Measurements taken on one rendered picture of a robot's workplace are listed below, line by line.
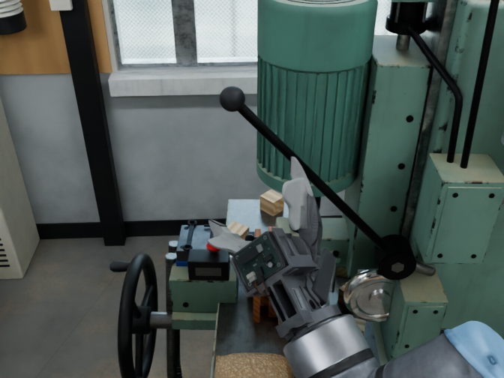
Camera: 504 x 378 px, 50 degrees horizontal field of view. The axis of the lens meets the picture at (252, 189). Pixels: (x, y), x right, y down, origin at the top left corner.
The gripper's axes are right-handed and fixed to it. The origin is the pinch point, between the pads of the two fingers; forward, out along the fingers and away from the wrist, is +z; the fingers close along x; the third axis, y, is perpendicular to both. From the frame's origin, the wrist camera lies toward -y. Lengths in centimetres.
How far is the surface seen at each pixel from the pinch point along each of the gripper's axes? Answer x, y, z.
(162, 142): 85, -119, 100
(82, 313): 143, -98, 47
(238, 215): 31, -51, 20
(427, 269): -7.0, -31.1, -16.6
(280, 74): -9.6, -6.4, 14.7
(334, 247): 6.3, -33.6, -4.3
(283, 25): -14.8, -1.8, 17.7
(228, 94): -4.9, 3.4, 11.5
